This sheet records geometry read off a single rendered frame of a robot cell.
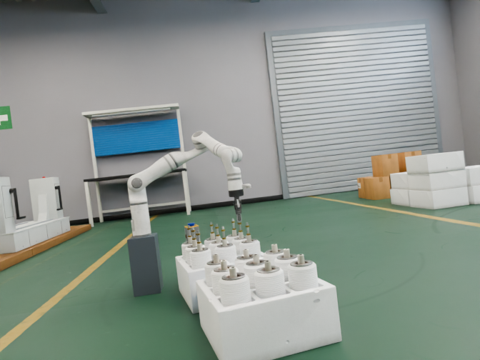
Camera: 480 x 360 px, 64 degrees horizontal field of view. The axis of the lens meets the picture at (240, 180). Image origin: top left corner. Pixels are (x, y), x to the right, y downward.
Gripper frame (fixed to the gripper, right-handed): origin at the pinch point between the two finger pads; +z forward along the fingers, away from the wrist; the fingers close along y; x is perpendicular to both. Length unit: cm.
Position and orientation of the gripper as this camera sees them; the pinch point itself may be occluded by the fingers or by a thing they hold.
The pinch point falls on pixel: (238, 218)
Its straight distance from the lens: 191.3
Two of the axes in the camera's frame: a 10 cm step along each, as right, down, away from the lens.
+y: 1.0, 0.1, -10.0
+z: 1.2, 9.9, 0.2
